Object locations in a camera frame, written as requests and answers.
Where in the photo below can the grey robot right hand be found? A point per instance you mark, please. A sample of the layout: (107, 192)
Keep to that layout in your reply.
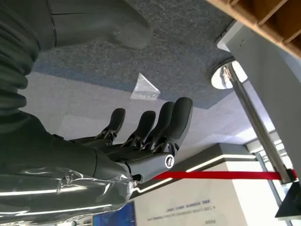
(59, 162)

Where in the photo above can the clear plastic wrap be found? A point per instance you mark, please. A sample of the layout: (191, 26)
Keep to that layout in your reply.
(59, 199)

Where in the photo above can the blue monitor screen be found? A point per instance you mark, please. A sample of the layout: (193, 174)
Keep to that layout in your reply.
(118, 216)

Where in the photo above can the ribbed grey right arm sleeve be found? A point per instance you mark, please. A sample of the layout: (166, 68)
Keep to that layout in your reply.
(13, 78)

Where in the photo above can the clear plastic scrap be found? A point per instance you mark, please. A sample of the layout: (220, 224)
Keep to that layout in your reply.
(144, 89)

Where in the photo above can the white counter with text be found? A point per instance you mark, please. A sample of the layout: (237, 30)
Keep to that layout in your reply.
(188, 206)

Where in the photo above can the red barrier belt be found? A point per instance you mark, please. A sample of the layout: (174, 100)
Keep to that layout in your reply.
(211, 175)

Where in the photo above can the dark triangular panel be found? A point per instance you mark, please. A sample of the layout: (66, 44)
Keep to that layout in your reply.
(291, 206)

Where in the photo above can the chrome stanchion post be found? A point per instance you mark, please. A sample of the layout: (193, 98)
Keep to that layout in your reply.
(256, 122)

